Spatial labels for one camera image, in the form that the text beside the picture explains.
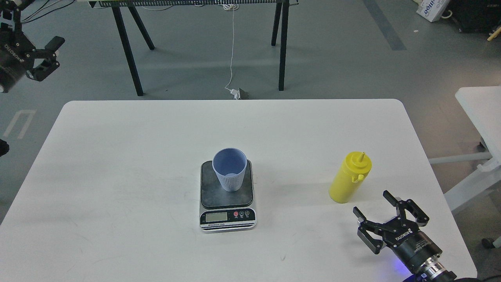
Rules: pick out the yellow squeeze bottle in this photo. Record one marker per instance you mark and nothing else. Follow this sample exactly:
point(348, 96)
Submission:
point(354, 169)

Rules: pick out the black equipment case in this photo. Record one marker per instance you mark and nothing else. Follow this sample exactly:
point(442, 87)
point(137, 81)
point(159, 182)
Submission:
point(475, 16)

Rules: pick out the grey power adapter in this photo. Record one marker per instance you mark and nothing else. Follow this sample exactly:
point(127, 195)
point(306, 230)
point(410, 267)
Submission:
point(242, 95)

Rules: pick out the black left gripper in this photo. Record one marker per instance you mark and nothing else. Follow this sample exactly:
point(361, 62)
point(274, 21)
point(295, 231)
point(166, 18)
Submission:
point(18, 53)

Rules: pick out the white side table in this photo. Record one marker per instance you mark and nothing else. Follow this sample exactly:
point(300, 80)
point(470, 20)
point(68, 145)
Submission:
point(482, 106)

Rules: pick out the black trestle table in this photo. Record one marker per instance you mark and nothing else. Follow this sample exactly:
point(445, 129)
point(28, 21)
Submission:
point(199, 35)

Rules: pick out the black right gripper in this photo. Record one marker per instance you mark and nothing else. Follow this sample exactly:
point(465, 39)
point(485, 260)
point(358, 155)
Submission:
point(419, 254)

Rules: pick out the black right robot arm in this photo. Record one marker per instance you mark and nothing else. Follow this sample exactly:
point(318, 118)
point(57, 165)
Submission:
point(402, 234)

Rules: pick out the white cardboard box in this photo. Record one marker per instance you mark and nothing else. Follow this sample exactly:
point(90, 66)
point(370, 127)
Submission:
point(432, 10)

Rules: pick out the digital kitchen scale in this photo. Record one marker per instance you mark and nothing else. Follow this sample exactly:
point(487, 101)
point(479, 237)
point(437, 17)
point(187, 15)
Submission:
point(221, 210)

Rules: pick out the blue plastic cup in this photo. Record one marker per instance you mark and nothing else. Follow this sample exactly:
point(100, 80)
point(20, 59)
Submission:
point(229, 165)

